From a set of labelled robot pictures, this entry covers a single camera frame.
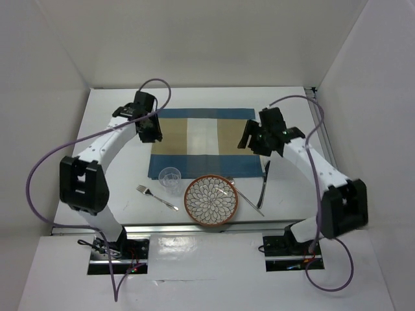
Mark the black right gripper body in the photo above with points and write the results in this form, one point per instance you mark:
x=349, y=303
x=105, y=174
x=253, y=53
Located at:
x=262, y=138

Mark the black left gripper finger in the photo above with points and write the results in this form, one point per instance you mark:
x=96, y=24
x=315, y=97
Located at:
x=157, y=135
x=146, y=136

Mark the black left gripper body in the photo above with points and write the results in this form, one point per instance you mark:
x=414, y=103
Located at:
x=152, y=122

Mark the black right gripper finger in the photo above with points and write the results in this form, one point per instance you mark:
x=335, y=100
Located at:
x=249, y=138
x=260, y=149

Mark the blue beige checked placemat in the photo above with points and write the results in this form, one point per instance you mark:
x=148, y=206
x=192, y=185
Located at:
x=202, y=141

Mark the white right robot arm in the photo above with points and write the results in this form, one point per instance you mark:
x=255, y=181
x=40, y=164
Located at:
x=342, y=204

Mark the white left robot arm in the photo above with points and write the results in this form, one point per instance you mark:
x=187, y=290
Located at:
x=83, y=183

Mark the silver spoon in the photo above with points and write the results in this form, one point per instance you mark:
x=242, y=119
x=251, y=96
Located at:
x=232, y=181

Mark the silver table knife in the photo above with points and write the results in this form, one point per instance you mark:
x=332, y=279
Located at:
x=264, y=185

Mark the clear drinking glass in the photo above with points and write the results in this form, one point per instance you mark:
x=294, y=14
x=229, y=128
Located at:
x=170, y=180

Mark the silver fork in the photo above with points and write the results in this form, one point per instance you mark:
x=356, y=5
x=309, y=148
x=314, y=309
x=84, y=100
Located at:
x=146, y=191

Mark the right side aluminium rail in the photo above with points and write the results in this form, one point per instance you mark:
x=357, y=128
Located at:
x=325, y=149

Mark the aluminium rail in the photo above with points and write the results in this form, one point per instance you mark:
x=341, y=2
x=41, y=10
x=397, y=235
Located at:
x=188, y=227
x=325, y=149

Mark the front aluminium rail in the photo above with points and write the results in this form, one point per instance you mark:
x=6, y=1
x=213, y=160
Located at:
x=188, y=227

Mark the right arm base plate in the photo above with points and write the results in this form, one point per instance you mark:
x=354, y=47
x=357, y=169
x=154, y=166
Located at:
x=281, y=257

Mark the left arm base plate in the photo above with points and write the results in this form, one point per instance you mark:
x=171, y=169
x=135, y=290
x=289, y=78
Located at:
x=133, y=257

